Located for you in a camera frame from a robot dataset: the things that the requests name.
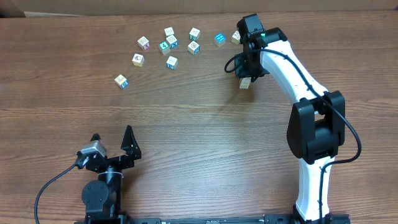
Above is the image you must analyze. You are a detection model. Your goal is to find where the plain white block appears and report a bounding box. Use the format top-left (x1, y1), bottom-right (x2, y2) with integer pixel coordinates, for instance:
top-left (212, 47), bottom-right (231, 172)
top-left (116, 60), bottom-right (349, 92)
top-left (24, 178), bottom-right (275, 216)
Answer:
top-left (166, 56), bottom-right (178, 70)

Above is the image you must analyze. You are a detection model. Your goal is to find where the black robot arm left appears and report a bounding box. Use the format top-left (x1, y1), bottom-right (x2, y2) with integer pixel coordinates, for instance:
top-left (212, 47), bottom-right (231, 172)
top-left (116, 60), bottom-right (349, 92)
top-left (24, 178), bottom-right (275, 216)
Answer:
top-left (76, 125), bottom-right (141, 223)

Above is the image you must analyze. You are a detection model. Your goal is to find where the white block far right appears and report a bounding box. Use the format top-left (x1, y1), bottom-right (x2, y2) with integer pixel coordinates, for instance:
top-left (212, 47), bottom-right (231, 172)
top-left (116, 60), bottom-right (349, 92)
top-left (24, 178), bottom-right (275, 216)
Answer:
top-left (231, 31), bottom-right (241, 45)

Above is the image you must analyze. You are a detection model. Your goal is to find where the blue top block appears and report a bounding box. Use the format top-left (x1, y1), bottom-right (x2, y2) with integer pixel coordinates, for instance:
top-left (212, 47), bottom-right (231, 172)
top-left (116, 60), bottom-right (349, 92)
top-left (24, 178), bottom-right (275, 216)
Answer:
top-left (214, 33), bottom-right (226, 47)

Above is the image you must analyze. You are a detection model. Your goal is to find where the white block green side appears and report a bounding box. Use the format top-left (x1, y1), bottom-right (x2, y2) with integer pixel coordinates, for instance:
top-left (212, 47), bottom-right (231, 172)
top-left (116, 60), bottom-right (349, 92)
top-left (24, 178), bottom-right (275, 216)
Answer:
top-left (189, 27), bottom-right (200, 42)

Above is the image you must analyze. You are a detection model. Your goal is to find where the white block blue side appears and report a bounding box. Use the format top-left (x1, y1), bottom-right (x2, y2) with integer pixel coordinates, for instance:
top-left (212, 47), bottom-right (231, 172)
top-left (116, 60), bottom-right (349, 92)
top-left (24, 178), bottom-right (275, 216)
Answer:
top-left (114, 74), bottom-right (129, 89)

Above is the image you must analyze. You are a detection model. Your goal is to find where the white block animal top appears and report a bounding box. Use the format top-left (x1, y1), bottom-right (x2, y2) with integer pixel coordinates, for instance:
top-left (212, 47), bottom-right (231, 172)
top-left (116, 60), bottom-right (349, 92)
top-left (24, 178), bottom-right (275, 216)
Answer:
top-left (188, 40), bottom-right (200, 55)

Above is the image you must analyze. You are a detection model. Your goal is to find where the white block blue X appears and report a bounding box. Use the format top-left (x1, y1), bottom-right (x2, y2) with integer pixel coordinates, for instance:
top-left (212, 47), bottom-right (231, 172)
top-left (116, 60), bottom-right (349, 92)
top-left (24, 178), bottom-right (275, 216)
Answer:
top-left (166, 35), bottom-right (178, 49)

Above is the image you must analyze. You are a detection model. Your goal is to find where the white block yellow side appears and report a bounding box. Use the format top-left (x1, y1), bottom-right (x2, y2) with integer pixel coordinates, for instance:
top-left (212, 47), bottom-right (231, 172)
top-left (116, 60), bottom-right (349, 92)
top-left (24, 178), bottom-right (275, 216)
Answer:
top-left (132, 54), bottom-right (144, 67)

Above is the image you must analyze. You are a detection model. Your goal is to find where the white block top back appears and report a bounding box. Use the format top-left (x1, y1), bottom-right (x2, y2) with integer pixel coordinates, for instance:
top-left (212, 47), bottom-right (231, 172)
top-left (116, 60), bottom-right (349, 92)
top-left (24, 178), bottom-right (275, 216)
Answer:
top-left (164, 27), bottom-right (174, 37)

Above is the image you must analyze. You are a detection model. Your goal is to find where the green number 4 block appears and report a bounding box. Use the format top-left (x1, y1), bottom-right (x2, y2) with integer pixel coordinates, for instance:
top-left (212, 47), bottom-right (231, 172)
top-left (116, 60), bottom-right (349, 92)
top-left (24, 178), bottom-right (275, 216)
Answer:
top-left (159, 41), bottom-right (170, 55)

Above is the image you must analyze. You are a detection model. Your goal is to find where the white block red side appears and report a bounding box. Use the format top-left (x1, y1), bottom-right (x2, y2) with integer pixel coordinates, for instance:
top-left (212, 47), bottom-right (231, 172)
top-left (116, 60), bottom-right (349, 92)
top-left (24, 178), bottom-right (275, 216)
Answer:
top-left (137, 36), bottom-right (150, 50)

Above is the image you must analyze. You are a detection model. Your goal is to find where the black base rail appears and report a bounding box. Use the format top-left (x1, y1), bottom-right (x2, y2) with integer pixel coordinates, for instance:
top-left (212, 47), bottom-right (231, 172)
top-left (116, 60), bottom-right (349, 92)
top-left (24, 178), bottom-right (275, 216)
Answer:
top-left (74, 213), bottom-right (352, 224)

